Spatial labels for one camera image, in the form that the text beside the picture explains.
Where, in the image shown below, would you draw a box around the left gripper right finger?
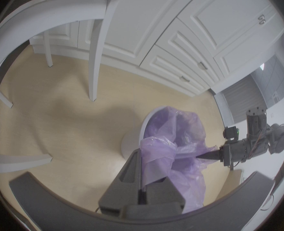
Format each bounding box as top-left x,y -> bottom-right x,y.
142,176 -> 186,214

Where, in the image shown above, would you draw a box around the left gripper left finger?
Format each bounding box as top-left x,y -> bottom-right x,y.
98,148 -> 142,213

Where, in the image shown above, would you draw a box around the purple plastic bag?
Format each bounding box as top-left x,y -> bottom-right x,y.
140,106 -> 219,212

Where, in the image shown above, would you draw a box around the white trash bin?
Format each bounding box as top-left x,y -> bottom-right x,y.
121,106 -> 174,159

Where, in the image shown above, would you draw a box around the grey curtain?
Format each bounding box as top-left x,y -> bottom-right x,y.
223,80 -> 265,124

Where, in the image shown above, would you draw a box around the white chair grey cushions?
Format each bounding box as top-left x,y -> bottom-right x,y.
0,0 -> 135,173

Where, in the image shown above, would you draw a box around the white wardrobe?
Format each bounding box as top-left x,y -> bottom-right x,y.
29,0 -> 284,98

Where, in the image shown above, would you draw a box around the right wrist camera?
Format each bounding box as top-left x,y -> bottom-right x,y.
223,127 -> 239,141

